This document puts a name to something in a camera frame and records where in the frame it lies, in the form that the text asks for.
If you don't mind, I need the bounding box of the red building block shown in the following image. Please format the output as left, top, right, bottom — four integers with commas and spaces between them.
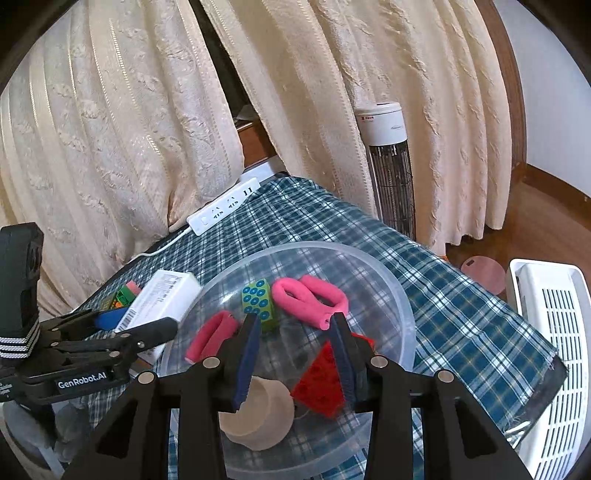
291, 332, 377, 418

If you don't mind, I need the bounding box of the white plastic basket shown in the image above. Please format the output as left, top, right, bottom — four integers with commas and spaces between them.
505, 258, 591, 480

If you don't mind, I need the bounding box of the cream patterned curtain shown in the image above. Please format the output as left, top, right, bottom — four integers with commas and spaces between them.
198, 0, 527, 254
0, 0, 245, 319

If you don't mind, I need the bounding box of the long pink foam roller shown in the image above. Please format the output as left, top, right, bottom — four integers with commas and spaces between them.
271, 275, 349, 330

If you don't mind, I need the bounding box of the grey cloth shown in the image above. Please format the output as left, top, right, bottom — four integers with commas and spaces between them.
0, 399, 100, 480

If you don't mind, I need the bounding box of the white and blue medicine box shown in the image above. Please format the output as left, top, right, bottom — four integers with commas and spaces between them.
113, 270, 204, 363

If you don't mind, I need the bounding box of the brown wooden window sill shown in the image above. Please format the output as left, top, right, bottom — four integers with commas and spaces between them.
231, 104, 280, 169

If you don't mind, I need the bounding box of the plain green building block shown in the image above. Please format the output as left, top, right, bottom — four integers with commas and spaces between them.
105, 285, 134, 311

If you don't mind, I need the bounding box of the clear plastic basin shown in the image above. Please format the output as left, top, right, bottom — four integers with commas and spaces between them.
159, 241, 419, 480

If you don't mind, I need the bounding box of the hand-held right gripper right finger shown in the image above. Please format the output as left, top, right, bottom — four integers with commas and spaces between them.
330, 311, 536, 480

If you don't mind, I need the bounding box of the white medicine bottle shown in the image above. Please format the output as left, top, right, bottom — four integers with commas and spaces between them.
217, 375, 296, 452

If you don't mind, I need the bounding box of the brown wooden door frame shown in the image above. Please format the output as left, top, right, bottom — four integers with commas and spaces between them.
480, 0, 529, 232

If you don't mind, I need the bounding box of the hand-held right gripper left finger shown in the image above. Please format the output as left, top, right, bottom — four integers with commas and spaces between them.
60, 314, 263, 480

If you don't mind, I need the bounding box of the blue plaid tablecloth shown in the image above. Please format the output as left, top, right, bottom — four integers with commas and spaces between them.
55, 175, 568, 480

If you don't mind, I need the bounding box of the pink round stool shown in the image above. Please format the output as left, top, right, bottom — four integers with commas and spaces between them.
461, 255, 506, 295

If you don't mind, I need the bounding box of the white tower heater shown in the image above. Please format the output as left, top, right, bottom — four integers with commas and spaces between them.
355, 102, 416, 241

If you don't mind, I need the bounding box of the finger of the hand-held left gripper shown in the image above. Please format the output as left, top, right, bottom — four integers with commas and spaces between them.
44, 318, 179, 370
39, 308, 130, 344

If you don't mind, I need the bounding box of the short pink foam roller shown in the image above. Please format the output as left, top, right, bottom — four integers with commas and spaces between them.
185, 311, 239, 363

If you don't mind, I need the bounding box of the small green dotted block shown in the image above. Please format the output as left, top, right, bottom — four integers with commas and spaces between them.
241, 278, 279, 332

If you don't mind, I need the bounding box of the white power strip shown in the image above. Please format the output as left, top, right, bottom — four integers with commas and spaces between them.
187, 176, 262, 237

